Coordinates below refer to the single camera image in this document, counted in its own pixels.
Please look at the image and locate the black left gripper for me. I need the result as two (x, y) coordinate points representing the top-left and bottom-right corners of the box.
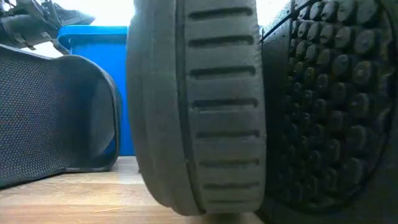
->
(0, 0), (96, 56)

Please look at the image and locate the blue plastic bin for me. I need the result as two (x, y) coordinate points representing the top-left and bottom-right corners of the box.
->
(57, 25), (135, 156)

